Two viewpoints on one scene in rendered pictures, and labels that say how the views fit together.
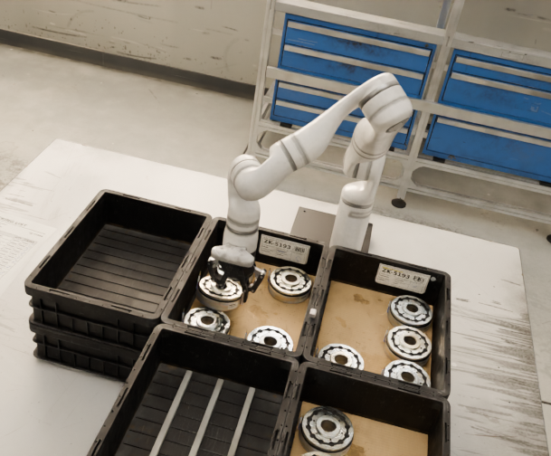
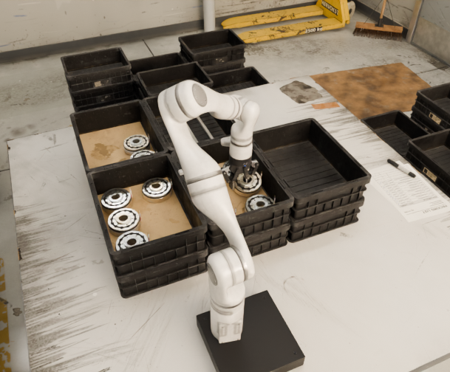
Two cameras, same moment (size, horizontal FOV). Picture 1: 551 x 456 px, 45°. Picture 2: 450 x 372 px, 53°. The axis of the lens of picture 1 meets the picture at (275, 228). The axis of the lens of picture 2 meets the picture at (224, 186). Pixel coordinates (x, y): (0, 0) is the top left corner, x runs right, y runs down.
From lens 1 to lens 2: 222 cm
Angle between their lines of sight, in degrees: 97
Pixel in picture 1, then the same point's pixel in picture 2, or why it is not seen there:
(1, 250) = (403, 192)
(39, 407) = not seen: hidden behind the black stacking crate
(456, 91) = not seen: outside the picture
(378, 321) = (151, 235)
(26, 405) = not seen: hidden behind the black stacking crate
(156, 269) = (298, 189)
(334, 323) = (177, 217)
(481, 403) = (69, 276)
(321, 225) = (265, 342)
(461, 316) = (99, 348)
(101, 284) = (308, 166)
